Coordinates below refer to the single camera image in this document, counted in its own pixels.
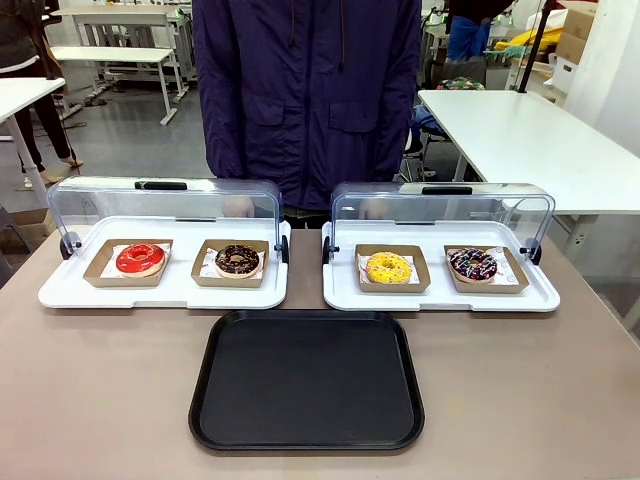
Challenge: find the white display case base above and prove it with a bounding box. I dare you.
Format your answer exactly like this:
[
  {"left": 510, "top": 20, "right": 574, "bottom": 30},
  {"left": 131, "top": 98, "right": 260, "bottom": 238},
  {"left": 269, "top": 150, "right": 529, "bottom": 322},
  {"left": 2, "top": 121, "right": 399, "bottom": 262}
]
[
  {"left": 37, "top": 215, "right": 292, "bottom": 311},
  {"left": 321, "top": 219, "right": 562, "bottom": 314}
]

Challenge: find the brown cardboard box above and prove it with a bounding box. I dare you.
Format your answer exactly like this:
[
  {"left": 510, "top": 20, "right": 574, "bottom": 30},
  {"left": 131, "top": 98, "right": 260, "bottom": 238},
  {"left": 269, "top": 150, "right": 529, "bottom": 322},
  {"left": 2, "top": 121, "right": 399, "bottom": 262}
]
[{"left": 555, "top": 4, "right": 599, "bottom": 66}]

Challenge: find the red glazed donut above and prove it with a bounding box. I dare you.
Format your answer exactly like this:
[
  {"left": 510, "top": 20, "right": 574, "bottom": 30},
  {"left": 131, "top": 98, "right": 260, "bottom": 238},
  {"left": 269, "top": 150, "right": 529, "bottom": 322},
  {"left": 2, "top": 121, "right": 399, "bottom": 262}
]
[{"left": 115, "top": 242, "right": 166, "bottom": 279}]

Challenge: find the black pole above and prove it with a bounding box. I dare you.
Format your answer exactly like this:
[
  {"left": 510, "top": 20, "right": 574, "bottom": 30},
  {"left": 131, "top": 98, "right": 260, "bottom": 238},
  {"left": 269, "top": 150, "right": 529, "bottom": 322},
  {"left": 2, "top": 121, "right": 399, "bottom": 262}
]
[{"left": 516, "top": 0, "right": 554, "bottom": 95}]

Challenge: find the person in blue top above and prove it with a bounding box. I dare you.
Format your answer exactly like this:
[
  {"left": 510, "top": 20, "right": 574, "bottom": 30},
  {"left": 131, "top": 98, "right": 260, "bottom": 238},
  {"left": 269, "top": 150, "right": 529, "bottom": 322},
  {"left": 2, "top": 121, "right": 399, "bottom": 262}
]
[{"left": 446, "top": 0, "right": 494, "bottom": 91}]

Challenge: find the office chair with blue cloth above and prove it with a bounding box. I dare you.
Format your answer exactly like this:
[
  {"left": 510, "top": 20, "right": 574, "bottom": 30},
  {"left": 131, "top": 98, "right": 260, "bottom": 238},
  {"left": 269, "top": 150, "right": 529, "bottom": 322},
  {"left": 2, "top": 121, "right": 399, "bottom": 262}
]
[{"left": 399, "top": 105, "right": 454, "bottom": 184}]

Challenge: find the chocolate donut with nut bits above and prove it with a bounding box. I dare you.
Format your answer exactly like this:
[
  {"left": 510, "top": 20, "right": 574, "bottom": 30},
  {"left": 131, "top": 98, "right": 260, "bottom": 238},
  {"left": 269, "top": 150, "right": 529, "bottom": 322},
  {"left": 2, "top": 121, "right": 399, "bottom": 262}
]
[{"left": 214, "top": 243, "right": 263, "bottom": 280}]

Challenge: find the white storage box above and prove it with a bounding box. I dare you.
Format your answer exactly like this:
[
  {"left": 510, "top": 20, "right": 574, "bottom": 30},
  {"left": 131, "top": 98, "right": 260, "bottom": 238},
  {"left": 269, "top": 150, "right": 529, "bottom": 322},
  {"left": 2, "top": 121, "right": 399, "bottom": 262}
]
[{"left": 547, "top": 52, "right": 577, "bottom": 106}]

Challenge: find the teal glove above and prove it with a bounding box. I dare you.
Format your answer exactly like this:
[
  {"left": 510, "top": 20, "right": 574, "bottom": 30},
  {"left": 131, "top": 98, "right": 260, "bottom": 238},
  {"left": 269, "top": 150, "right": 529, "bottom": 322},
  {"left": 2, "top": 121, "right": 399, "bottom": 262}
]
[{"left": 483, "top": 43, "right": 522, "bottom": 62}]

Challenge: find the yellow cloth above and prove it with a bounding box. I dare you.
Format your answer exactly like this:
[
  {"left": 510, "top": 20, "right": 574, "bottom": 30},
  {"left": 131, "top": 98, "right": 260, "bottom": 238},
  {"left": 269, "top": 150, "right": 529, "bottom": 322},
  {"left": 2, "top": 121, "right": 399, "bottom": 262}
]
[{"left": 509, "top": 27, "right": 566, "bottom": 57}]

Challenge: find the large white work table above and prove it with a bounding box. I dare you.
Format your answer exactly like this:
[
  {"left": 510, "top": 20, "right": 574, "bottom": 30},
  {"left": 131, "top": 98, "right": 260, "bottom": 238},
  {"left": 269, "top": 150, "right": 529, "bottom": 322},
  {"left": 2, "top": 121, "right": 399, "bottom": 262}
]
[{"left": 416, "top": 88, "right": 640, "bottom": 236}]

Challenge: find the clear dome display lid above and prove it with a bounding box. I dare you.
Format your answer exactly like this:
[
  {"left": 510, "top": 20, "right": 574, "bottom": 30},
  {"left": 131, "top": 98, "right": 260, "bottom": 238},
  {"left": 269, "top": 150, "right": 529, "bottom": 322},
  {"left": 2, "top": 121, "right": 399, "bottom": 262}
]
[
  {"left": 322, "top": 180, "right": 557, "bottom": 266},
  {"left": 46, "top": 175, "right": 290, "bottom": 265}
]

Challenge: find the person in dark clothes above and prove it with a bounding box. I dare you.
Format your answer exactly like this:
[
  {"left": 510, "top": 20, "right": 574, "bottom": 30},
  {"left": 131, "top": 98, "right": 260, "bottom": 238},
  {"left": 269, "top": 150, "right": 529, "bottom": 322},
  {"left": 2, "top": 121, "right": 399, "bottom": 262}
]
[{"left": 0, "top": 0, "right": 85, "bottom": 184}]

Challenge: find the black plastic serving tray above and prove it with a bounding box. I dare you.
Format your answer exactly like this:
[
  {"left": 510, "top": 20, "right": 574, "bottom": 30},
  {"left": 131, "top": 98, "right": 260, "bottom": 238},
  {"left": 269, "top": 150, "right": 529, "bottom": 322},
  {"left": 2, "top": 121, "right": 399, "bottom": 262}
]
[{"left": 188, "top": 309, "right": 426, "bottom": 453}]

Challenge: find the white round-edged table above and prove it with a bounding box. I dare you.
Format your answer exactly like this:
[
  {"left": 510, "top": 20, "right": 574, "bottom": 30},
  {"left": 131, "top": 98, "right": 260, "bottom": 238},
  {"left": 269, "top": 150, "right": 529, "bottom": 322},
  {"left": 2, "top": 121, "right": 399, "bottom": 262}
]
[{"left": 0, "top": 77, "right": 67, "bottom": 201}]

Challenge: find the person's right hand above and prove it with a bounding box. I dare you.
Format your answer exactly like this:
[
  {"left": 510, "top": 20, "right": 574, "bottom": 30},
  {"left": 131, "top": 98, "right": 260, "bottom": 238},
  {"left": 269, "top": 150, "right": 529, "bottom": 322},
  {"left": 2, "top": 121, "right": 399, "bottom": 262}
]
[{"left": 223, "top": 196, "right": 256, "bottom": 220}]

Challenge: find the colourful patterned cloth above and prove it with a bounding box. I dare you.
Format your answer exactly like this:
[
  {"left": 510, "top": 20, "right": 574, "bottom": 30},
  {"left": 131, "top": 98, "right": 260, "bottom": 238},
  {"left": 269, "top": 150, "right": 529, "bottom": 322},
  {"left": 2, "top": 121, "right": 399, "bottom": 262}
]
[{"left": 437, "top": 77, "right": 486, "bottom": 92}]

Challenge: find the brown cardboard donut tray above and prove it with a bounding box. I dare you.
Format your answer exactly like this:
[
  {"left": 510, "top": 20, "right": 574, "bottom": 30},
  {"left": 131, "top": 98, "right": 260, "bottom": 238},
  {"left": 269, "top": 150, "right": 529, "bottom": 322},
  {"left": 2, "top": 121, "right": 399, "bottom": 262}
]
[
  {"left": 82, "top": 238, "right": 175, "bottom": 289},
  {"left": 443, "top": 244, "right": 531, "bottom": 295},
  {"left": 190, "top": 238, "right": 271, "bottom": 289},
  {"left": 354, "top": 243, "right": 432, "bottom": 295}
]

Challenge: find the white desk with legs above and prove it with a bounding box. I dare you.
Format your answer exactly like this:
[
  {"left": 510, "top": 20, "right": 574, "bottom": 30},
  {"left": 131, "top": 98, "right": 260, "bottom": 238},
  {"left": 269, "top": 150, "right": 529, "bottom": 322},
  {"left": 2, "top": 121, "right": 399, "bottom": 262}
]
[
  {"left": 49, "top": 46, "right": 179, "bottom": 126},
  {"left": 52, "top": 4, "right": 194, "bottom": 94}
]

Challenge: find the yellow sprinkled donut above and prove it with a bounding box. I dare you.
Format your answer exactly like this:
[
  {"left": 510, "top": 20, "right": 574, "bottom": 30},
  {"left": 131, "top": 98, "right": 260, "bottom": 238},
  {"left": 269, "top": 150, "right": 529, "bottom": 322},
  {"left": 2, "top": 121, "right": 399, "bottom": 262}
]
[{"left": 365, "top": 251, "right": 413, "bottom": 284}]

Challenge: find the chocolate donut with colourful sprinkles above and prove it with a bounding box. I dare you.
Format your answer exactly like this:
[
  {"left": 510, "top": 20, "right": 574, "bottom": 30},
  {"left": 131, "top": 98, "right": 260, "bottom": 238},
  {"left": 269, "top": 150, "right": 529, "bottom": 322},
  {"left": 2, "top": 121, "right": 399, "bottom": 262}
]
[{"left": 448, "top": 247, "right": 499, "bottom": 284}]

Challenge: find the person in purple jacket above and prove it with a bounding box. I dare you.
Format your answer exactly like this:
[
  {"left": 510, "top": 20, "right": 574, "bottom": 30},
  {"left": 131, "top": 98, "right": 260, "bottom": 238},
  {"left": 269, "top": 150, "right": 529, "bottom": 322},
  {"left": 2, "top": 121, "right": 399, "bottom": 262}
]
[{"left": 191, "top": 0, "right": 424, "bottom": 230}]

